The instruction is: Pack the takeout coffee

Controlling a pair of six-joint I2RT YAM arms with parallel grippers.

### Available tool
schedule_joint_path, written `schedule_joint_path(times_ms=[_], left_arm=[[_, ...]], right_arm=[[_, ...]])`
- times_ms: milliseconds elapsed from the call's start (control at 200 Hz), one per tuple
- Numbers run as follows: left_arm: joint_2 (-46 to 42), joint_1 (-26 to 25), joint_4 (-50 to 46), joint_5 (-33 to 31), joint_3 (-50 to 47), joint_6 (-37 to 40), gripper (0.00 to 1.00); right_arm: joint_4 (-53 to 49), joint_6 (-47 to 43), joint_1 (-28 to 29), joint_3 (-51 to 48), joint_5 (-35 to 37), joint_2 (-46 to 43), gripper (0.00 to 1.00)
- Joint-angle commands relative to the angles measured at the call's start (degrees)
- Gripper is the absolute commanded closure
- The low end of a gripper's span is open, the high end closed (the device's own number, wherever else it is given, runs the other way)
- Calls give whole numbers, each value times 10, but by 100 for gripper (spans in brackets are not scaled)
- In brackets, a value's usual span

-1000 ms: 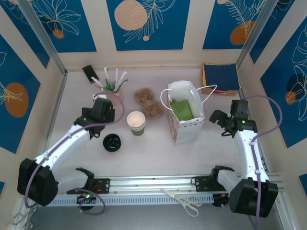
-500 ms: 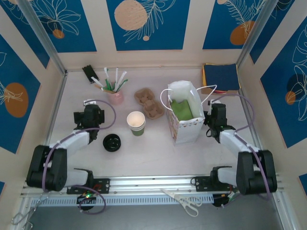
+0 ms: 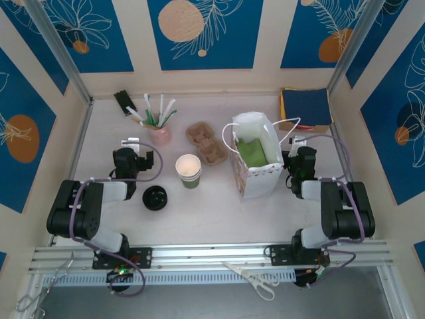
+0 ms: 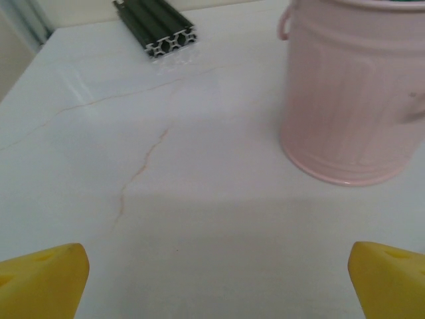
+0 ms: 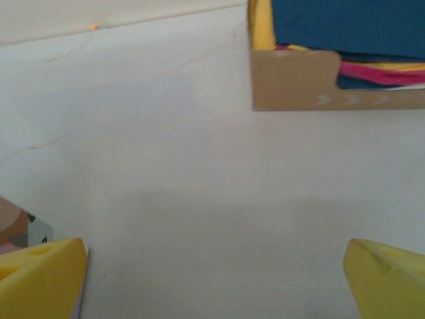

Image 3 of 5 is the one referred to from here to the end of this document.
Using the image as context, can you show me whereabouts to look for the white-handled scissors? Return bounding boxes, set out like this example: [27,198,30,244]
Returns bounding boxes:
[222,261,281,302]

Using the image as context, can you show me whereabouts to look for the black base electronics module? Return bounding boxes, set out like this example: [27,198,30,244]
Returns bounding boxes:
[294,267,329,289]
[106,265,134,284]

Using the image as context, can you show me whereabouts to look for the aluminium mounting rail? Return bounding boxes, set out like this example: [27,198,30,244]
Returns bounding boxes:
[29,239,394,272]

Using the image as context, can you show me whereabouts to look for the white slotted cable duct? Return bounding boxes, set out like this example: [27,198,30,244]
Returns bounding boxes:
[42,270,297,287]

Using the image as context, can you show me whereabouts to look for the navy blue paper napkin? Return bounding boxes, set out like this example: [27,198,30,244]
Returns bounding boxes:
[283,88,333,126]

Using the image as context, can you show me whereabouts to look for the yellow paper napkin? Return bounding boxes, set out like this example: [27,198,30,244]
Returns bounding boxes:
[279,88,287,122]

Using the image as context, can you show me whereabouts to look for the brown cardboard cup carrier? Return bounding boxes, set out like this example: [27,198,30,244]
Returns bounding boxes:
[185,122,229,166]

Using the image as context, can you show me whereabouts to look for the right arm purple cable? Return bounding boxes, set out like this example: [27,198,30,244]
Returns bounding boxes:
[300,134,366,289]

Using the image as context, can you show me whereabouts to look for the stack of green paper cups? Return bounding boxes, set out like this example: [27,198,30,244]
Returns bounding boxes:
[175,154,203,190]

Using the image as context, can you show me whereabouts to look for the stack of black cup lids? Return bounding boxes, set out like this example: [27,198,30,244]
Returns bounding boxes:
[141,185,169,211]

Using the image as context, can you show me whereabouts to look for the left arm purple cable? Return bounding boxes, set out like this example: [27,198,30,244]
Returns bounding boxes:
[69,142,163,297]

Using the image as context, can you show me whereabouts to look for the black ribbed tray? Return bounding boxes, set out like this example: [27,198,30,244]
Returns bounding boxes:
[113,89,138,118]

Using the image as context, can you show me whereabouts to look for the aluminium frame post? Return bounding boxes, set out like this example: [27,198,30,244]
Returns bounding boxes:
[377,265,411,319]
[327,0,379,98]
[23,0,94,104]

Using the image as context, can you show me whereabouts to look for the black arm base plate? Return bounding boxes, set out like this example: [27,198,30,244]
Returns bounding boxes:
[92,246,153,270]
[267,243,330,267]

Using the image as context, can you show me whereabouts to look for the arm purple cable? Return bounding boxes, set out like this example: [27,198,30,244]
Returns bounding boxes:
[69,142,163,297]
[300,134,366,289]

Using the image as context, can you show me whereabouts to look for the green paper napkin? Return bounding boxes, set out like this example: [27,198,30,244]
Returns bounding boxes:
[236,136,270,167]

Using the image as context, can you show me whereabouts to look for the white paper gift bag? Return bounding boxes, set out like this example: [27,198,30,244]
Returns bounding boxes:
[221,112,302,201]

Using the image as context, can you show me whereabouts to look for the pink straw holder cup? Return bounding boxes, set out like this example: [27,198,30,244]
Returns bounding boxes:
[148,126,173,146]

